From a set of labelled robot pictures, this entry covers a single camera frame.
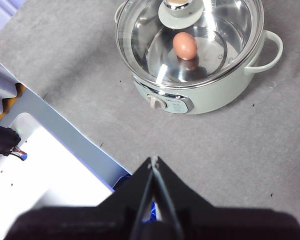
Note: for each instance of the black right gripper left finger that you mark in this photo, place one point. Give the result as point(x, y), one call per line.
point(90, 222)

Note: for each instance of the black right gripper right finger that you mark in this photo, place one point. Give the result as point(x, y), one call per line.
point(215, 222)

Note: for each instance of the brown egg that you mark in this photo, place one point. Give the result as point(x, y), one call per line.
point(185, 46)

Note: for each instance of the glass lid with green knob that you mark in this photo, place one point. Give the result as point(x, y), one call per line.
point(145, 37)

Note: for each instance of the pale green electric cooking pot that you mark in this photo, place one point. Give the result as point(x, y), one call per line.
point(215, 95)

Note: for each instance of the orange foam piece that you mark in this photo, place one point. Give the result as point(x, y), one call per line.
point(12, 100)

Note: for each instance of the white metal base plate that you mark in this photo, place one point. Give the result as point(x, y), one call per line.
point(52, 172)

